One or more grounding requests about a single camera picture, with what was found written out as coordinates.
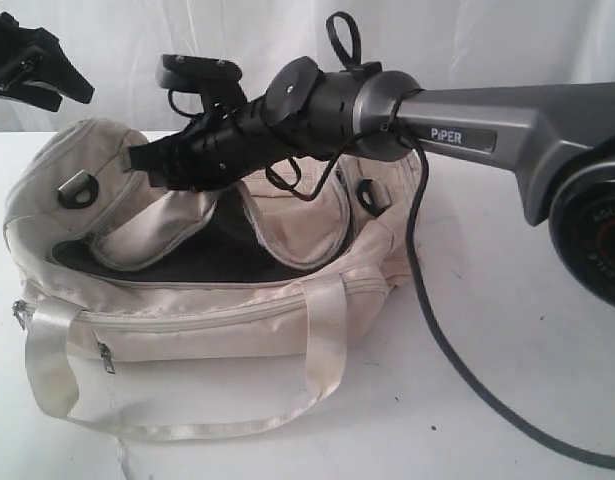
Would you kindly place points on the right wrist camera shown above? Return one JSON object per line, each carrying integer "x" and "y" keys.
{"x": 216, "y": 81}

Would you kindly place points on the cream white duffel bag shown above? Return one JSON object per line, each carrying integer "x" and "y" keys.
{"x": 112, "y": 268}

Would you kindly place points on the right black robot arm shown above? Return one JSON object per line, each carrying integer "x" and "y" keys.
{"x": 557, "y": 140}

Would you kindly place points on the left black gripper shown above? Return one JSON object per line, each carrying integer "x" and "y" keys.
{"x": 35, "y": 69}

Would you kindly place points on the white background curtain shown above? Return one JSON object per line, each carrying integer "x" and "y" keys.
{"x": 116, "y": 45}

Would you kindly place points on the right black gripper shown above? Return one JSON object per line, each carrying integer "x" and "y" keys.
{"x": 203, "y": 157}

